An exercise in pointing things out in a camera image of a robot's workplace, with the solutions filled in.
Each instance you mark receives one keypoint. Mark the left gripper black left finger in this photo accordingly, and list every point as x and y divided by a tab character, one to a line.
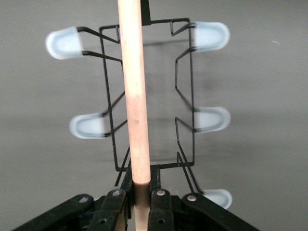
113	211

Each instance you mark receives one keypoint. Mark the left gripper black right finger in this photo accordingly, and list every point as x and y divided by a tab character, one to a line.
160	211

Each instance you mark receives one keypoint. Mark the dark grey table mat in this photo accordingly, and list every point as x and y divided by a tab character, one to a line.
264	108

